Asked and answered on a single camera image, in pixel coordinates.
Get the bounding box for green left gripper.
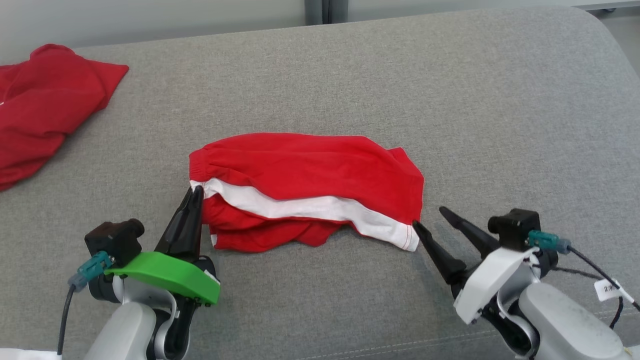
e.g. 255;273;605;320
105;185;221;307

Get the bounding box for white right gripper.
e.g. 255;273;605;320
412;206;541;326

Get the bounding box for red shorts with white stripe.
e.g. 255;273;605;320
189;132;425;253

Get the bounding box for red Bulls jersey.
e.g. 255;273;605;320
0;44;130;192

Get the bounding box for right camera cable teal plug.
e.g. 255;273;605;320
527;230;640;331

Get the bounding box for camera cable teal plug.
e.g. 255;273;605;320
57;251;114;356
527;230;640;331

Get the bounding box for left camera cable teal plug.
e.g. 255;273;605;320
57;251;114;356

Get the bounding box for white cable label tag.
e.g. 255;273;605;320
594;278;624;302

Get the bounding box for grey partition post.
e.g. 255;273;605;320
326;0;349;24
305;0;327;26

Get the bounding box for grey partition base rail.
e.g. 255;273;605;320
570;0;619;13

